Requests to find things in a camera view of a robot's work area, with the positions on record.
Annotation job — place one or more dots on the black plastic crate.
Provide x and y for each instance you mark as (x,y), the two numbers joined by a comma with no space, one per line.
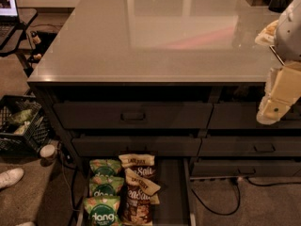
(29,137)

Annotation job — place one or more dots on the rear green dang chip bag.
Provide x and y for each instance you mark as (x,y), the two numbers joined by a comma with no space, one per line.
(109,167)

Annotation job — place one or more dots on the white shoe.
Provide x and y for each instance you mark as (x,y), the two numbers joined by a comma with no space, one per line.
(11,177)

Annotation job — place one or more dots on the middle green dang chip bag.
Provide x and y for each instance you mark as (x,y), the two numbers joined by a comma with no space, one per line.
(104,185)

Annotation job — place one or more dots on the open bottom left drawer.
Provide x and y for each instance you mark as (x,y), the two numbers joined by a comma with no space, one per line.
(176,206)

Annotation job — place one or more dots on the top right drawer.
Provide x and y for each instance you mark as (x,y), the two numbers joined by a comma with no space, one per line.
(243,116)

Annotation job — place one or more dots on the top left drawer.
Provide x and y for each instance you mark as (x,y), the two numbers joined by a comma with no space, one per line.
(133,115)

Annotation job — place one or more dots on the green dang chip bag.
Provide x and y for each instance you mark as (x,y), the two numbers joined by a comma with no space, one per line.
(104,185)
(103,210)
(109,167)

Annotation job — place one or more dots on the green bag in crate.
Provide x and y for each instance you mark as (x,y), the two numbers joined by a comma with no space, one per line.
(21,117)

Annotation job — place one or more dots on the laptop computer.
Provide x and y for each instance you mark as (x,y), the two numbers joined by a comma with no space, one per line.
(9,20)

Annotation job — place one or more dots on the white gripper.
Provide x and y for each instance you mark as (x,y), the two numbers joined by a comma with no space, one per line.
(289,32)

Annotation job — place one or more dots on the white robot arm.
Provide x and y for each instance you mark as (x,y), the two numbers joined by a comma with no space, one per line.
(287,39)

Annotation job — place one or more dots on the front green dang chip bag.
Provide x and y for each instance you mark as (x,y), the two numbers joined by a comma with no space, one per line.
(103,210)

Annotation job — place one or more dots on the brown sea salt chip bag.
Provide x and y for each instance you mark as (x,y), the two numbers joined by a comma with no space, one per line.
(142,164)
(137,210)

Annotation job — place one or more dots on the middle left drawer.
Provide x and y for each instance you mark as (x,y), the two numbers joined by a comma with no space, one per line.
(160,146)

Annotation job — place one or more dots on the middle right drawer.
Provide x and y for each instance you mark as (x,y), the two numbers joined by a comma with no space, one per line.
(250,146)

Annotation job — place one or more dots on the black white fiducial marker board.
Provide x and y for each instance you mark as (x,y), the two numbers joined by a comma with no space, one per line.
(272,48)

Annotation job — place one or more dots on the grey kitchen counter island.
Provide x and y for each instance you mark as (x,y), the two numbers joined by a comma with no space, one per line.
(162,51)

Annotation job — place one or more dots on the black side desk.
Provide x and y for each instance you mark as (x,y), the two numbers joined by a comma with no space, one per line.
(27,16)

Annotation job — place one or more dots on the bottom right drawer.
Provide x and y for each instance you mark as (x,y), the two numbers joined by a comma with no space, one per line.
(258,168)

